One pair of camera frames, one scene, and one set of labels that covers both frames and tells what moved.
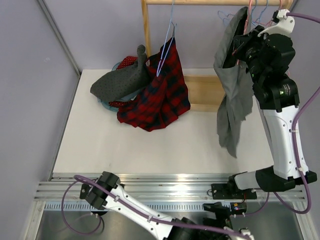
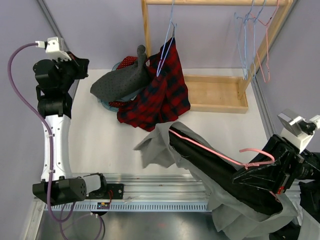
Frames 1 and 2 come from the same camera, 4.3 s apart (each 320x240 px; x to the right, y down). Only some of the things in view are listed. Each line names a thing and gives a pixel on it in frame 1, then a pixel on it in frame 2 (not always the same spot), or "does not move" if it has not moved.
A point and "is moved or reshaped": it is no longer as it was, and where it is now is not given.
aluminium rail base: (161, 191) does not move
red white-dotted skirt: (127, 61) does not move
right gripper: (241, 43) -> (277, 174)
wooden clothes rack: (202, 89) does not move
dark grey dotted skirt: (123, 80) does not move
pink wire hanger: (245, 24) -> (246, 165)
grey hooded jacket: (236, 96) -> (237, 209)
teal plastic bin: (106, 104) does not move
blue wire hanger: (254, 22) is moved or reshaped
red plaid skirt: (166, 96) does not move
